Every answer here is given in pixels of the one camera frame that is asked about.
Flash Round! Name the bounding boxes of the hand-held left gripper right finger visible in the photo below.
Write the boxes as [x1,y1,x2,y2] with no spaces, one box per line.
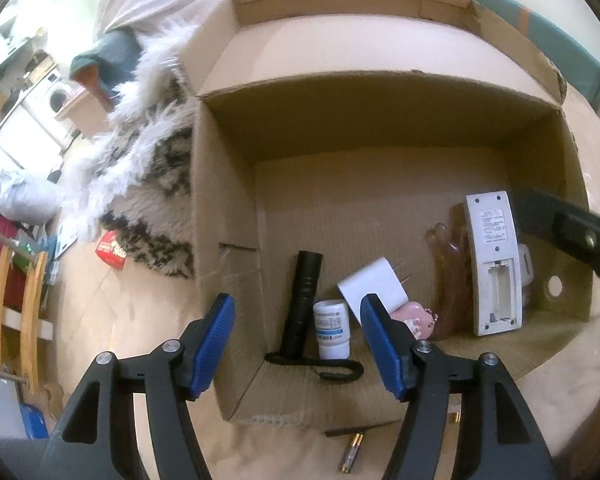
[360,294,556,480]

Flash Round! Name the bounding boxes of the white washing machine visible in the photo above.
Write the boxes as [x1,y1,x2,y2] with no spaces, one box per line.
[42,77,76,116]

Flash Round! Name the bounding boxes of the person's right forearm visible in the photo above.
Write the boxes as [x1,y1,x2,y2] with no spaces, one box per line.
[555,385,600,480]

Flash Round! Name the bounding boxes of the pink foot-shaped toy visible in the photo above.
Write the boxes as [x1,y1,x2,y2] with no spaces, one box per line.
[390,301,438,341]

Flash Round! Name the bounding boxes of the wooden chair frame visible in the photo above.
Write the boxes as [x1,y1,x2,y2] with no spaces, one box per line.
[0,247,49,396]

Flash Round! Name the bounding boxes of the green box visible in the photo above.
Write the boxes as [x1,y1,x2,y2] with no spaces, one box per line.
[12,240,41,267]

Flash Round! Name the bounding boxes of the white plastic bag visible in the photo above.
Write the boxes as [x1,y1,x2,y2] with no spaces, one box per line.
[0,170,63,223]

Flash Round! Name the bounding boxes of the teal cloth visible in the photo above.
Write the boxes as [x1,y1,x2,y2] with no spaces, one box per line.
[70,30,142,82]

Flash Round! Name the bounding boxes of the small white device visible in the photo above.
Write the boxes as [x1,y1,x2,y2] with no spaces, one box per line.
[517,243,535,306]

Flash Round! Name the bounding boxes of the white plug charger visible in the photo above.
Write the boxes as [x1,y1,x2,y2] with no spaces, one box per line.
[337,257,412,321]

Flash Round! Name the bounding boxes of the orange brown object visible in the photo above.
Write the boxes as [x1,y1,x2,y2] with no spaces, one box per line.
[77,67,117,112]

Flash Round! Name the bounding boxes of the black flashlight with strap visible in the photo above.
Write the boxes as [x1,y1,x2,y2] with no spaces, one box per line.
[265,250,365,383]

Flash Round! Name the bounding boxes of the white remote control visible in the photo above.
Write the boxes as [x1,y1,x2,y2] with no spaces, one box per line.
[462,191,523,337]

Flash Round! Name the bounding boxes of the cardboard box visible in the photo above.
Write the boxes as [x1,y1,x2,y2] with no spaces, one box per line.
[190,0,595,428]

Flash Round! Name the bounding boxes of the blue box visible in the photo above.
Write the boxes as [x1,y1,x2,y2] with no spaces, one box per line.
[20,402,49,440]

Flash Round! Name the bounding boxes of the red packet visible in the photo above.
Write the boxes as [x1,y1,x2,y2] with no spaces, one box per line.
[95,231,127,271]

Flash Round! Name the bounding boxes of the beige cabinet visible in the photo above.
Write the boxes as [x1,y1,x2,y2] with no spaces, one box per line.
[55,87,112,138]

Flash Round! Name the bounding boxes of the fluffy white patterned rug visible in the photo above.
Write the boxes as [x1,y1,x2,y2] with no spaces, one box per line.
[62,25,201,278]

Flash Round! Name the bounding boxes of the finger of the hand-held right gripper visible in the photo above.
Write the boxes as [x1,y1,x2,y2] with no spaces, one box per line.
[512,186,600,288]

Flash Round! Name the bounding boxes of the small white pill bottle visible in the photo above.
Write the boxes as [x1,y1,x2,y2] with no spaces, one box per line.
[312,300,352,360]

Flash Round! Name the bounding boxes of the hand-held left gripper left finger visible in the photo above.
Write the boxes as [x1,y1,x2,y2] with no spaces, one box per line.
[40,292,236,480]

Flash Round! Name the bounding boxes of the teal padded mat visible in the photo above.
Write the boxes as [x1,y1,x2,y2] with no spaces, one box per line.
[467,0,600,111]

